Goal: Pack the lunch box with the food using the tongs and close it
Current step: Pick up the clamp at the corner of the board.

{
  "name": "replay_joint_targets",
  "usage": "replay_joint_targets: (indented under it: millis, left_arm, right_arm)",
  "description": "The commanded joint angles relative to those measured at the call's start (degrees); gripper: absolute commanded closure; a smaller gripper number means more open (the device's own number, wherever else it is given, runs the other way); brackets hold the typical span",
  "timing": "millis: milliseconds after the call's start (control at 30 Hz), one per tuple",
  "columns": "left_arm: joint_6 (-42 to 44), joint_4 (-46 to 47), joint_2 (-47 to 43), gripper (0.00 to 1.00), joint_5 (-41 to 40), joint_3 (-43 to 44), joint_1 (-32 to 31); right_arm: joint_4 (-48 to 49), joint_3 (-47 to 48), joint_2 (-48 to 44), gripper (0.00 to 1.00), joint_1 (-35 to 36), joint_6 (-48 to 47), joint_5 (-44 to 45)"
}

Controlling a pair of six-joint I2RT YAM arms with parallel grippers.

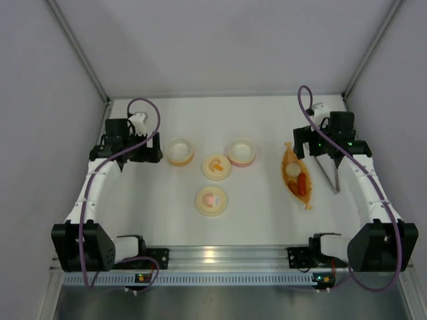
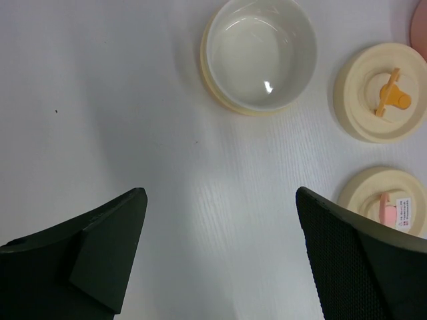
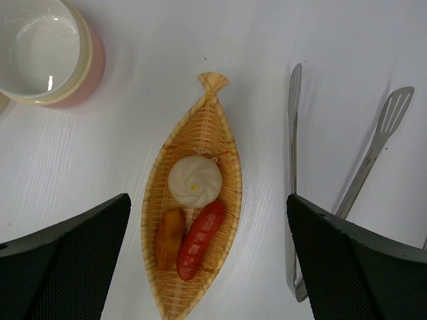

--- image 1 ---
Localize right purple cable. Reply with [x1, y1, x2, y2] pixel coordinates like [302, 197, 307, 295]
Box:
[298, 85, 404, 294]

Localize aluminium mounting rail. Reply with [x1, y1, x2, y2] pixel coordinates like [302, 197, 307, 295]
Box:
[49, 245, 414, 271]

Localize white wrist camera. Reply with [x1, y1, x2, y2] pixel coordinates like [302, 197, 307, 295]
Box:
[312, 102, 330, 128]
[129, 112, 147, 135]

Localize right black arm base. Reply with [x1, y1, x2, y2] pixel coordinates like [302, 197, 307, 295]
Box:
[286, 247, 348, 272]

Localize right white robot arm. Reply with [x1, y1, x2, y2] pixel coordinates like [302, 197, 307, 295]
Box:
[293, 110, 418, 272]

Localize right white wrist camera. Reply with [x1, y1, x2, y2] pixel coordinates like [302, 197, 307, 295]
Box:
[312, 102, 330, 128]

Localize metal tongs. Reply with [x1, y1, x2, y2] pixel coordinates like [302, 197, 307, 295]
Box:
[312, 154, 340, 195]

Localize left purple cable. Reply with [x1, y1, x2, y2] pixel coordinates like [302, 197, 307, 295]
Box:
[78, 97, 161, 291]

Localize red sausage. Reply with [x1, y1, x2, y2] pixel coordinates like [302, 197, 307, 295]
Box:
[298, 173, 307, 196]

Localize slotted cable duct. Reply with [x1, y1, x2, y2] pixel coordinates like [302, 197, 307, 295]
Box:
[62, 273, 318, 287]

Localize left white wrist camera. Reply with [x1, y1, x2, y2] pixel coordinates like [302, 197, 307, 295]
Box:
[129, 112, 147, 135]

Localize cream lid orange handle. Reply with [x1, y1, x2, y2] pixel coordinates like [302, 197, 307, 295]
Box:
[201, 155, 231, 181]

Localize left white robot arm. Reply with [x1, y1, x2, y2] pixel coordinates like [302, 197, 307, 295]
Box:
[51, 117, 163, 273]

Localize white round bun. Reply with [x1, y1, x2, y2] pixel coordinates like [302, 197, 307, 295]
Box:
[285, 163, 302, 178]

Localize pink bowl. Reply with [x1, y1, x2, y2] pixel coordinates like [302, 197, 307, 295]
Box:
[228, 138, 256, 167]

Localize cream lid pink handle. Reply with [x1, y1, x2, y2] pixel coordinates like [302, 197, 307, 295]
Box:
[195, 187, 228, 217]

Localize fish-shaped woven basket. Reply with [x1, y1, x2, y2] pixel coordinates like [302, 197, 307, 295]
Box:
[281, 141, 313, 210]

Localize purple cable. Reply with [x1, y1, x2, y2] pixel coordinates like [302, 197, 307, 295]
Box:
[298, 85, 404, 294]
[78, 97, 161, 291]

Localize orange bowl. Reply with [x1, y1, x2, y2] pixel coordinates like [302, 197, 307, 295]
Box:
[165, 138, 195, 167]

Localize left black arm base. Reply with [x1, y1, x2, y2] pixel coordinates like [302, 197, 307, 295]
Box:
[113, 247, 169, 270]

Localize brown fried food piece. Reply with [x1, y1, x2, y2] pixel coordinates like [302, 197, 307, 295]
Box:
[288, 180, 299, 195]

